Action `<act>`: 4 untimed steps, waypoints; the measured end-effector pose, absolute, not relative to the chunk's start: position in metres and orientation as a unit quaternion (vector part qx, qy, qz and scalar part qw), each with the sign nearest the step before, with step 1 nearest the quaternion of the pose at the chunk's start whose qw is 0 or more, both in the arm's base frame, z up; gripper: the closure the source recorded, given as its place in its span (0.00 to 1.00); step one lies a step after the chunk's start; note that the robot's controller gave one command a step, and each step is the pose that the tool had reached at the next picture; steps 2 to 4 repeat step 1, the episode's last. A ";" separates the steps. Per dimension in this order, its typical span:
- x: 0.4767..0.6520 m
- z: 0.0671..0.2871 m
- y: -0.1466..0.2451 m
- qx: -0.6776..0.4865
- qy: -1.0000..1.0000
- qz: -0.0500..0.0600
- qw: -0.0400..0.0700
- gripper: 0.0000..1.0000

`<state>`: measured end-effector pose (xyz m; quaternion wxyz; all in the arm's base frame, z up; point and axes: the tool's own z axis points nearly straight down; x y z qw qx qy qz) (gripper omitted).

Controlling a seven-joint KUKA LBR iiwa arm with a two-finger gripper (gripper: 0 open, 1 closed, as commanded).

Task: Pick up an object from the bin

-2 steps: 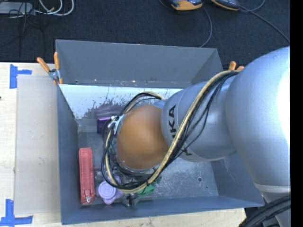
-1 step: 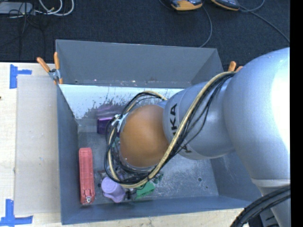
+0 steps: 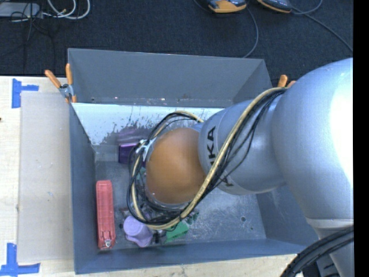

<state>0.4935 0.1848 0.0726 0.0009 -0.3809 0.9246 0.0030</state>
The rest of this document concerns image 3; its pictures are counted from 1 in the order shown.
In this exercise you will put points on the lilac plastic cup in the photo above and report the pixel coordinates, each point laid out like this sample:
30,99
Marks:
136,230

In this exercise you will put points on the red-brown flat block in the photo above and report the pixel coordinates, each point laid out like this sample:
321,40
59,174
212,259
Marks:
105,212

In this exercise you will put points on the purple box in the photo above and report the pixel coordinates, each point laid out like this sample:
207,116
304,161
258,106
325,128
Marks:
127,153

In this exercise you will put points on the pale flat board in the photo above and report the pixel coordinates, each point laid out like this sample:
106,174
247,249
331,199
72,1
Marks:
43,177

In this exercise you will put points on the grey metal bin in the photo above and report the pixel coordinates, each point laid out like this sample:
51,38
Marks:
161,76

